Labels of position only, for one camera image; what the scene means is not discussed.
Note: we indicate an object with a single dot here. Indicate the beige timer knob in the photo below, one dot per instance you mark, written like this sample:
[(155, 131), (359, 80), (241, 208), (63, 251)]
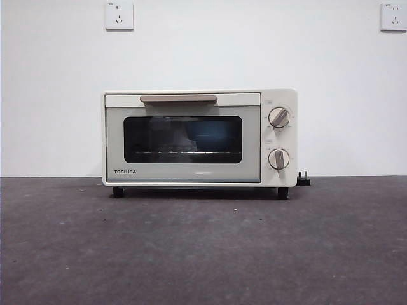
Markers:
[(278, 159)]

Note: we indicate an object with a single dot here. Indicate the beige temperature knob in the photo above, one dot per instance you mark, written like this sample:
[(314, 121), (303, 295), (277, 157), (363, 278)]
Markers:
[(279, 117)]

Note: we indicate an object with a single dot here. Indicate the white wall socket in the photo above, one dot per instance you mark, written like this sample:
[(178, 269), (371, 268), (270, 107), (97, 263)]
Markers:
[(119, 16), (394, 17)]

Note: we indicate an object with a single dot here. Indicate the blue bowl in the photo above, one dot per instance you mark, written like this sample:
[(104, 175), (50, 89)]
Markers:
[(210, 136)]

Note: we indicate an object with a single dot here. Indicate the white Toshiba toaster oven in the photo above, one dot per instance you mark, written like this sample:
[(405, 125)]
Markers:
[(280, 95)]

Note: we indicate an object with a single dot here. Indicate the black power plug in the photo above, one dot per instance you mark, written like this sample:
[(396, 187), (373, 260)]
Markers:
[(303, 179)]

